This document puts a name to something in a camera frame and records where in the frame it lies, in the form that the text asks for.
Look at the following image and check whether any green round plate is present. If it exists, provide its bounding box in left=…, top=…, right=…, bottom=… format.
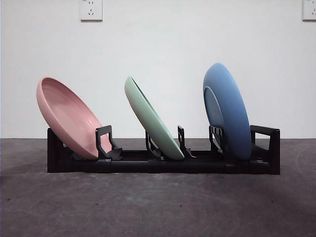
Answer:
left=124, top=76, right=185, bottom=160

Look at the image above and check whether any blue round plate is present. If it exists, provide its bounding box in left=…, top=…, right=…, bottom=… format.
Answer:
left=202, top=62, right=252, bottom=163

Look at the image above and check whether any pink round plate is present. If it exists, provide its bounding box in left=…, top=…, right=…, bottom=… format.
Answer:
left=36, top=77, right=114, bottom=160

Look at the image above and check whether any black plastic dish rack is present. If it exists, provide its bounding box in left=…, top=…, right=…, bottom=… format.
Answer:
left=46, top=124, right=281, bottom=175

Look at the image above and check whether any white wall socket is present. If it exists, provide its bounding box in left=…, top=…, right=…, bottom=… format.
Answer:
left=79, top=0, right=103, bottom=21
left=302, top=0, right=316, bottom=21

